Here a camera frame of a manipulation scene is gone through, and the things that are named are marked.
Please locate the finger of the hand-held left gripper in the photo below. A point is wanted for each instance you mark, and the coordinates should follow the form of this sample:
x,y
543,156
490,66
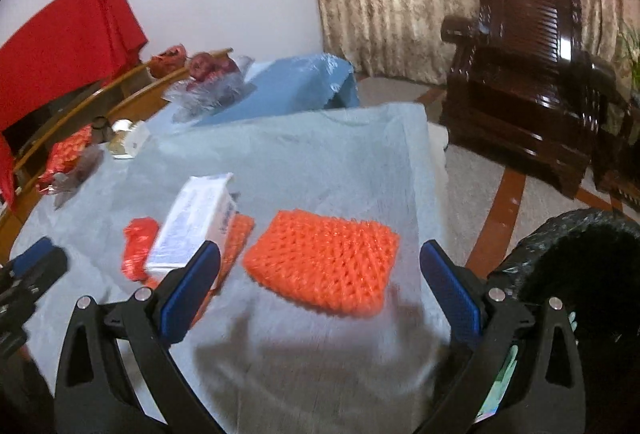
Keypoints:
x,y
47,269

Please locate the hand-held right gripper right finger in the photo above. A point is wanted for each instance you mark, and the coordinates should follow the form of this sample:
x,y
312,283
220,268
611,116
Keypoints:
x,y
450,289

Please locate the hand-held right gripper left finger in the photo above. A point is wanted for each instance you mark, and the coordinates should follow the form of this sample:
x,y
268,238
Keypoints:
x,y
192,284

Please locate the large orange foam net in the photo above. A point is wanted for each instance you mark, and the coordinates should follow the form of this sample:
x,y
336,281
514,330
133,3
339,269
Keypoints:
x,y
325,264

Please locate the black-lined trash bin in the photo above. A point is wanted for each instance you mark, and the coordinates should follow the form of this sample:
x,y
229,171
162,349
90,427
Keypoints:
x,y
600,264

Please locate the flattened orange foam net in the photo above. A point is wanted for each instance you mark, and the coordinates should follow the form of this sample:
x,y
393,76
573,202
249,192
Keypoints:
x,y
137,244

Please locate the long white carton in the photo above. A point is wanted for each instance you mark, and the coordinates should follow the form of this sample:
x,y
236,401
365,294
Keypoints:
x,y
195,214

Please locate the grey plastic wrapper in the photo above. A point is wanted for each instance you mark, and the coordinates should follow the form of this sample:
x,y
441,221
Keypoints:
x,y
85,168

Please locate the orange snack packet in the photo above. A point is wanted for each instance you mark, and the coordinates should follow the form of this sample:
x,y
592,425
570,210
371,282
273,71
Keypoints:
x,y
65,153

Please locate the small dark jar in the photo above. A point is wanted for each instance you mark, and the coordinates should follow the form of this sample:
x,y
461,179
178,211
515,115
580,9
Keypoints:
x,y
102,128

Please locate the small white box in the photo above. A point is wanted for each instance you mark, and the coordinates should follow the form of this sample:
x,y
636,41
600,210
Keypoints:
x,y
132,138

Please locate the grey table cloth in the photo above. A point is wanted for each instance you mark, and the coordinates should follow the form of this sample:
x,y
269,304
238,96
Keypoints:
x,y
300,153

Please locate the dark wooden armchair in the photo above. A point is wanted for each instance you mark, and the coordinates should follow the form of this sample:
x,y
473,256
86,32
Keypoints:
x,y
525,113

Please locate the light wooden bench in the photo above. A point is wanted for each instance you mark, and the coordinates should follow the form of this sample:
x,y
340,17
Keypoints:
x,y
125,83

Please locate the dark wooden side table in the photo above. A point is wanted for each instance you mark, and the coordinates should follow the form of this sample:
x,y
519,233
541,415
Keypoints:
x,y
620,174

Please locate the clear bag of red fruit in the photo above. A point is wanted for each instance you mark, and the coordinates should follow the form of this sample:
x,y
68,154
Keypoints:
x,y
205,63

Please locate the red mesh bag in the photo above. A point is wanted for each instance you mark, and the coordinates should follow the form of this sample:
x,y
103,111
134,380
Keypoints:
x,y
170,58

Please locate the red cloth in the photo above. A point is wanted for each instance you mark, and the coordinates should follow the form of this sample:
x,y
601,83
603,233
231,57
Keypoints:
x,y
60,28

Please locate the green plant in patterned bowl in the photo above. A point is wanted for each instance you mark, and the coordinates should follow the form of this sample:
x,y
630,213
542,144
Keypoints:
x,y
632,58

